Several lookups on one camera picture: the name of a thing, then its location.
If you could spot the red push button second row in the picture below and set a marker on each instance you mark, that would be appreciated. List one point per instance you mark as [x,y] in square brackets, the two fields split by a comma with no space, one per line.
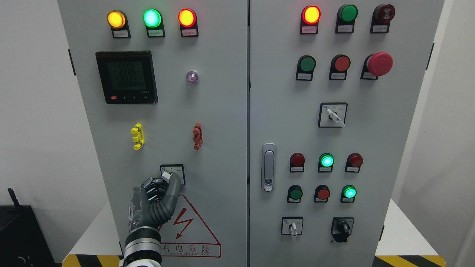
[339,67]

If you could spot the red indicator light top left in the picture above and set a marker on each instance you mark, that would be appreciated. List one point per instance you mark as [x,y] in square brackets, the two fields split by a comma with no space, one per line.
[187,19]

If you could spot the lower white selector switch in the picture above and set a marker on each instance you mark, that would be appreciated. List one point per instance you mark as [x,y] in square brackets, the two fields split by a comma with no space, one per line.
[292,225]

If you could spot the green push button top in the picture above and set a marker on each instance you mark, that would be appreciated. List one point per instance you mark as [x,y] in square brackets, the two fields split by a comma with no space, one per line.
[346,17]

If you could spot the green push button second row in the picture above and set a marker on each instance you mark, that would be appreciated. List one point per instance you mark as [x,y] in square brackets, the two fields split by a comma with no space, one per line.
[305,68]

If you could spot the red push button lower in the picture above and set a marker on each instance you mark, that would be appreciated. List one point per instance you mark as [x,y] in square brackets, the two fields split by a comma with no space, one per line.
[321,194]

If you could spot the white rotary selector switch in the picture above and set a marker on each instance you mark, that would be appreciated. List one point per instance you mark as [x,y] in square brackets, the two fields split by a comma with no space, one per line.
[174,169]

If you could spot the white platform hazard stripes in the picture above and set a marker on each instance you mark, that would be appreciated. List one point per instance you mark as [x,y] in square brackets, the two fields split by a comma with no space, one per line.
[401,244]

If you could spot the yellow terminal connector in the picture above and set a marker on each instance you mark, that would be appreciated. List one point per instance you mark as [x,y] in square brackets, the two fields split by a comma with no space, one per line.
[137,136]

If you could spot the yellow indicator light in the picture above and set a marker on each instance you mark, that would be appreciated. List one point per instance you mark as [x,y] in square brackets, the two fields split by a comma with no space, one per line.
[118,22]

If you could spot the dark red indicator left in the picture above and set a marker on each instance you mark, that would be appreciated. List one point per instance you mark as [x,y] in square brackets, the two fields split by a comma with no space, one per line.
[296,163]

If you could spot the red terminal connector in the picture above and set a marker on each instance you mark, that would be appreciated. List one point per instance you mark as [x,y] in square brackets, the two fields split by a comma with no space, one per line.
[197,136]

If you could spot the small clear purple lamp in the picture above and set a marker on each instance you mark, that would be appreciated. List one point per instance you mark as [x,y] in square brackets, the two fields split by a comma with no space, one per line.
[192,77]

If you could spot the dark red indicator right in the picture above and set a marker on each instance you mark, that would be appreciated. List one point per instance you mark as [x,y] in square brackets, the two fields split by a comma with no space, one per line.
[354,163]

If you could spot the red emergency stop button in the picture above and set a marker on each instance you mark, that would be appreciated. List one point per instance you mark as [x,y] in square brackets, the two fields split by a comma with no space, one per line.
[376,65]

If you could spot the left grey cabinet door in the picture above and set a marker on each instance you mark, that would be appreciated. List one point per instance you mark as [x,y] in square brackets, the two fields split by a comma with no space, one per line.
[216,174]

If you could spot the lit green indicator middle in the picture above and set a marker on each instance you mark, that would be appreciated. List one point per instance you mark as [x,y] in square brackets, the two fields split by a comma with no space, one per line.
[326,162]

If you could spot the black digital power meter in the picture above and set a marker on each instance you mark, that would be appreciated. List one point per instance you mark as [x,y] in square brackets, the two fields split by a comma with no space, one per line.
[127,77]

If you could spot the grey cabinet door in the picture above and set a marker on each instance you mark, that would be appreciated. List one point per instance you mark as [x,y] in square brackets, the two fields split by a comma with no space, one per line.
[285,112]
[216,174]

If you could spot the red electric warning sticker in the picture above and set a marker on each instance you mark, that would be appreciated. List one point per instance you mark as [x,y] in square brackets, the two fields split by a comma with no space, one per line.
[187,235]

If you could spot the silver door handle lock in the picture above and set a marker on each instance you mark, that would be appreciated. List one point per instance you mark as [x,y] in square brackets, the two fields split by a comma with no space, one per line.
[268,167]

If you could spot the green indicator light top left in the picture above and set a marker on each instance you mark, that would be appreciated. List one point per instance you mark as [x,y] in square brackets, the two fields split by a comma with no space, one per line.
[154,24]

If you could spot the right grey cabinet door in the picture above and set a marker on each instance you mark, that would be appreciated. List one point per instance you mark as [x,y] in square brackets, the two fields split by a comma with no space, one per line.
[285,112]

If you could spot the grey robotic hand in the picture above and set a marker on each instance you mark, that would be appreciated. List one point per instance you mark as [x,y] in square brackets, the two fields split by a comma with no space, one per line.
[153,203]

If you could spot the robot forearm silver wrist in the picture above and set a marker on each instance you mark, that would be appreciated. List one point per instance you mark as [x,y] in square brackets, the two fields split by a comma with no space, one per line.
[142,248]

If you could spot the black box with antenna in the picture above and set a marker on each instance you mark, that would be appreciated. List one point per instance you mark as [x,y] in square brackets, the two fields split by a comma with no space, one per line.
[22,243]

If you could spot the upper right white selector switch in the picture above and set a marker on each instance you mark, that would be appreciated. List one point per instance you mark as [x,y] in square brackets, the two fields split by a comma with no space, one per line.
[332,115]

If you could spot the dark red buzzer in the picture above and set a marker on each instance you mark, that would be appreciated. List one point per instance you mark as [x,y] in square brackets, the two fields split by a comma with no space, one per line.
[382,16]

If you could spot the black rotary knob switch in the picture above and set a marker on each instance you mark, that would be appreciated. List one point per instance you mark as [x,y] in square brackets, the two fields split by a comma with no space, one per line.
[341,228]

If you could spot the lit green push button lower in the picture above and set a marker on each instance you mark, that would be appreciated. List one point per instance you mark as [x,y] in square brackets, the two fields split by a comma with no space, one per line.
[348,194]

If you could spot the dark red indicator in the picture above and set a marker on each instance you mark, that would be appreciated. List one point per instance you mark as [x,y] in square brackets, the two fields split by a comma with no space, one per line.
[296,163]
[354,163]

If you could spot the red lit indicator right door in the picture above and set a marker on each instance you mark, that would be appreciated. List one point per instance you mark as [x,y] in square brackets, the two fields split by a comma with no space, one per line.
[309,22]

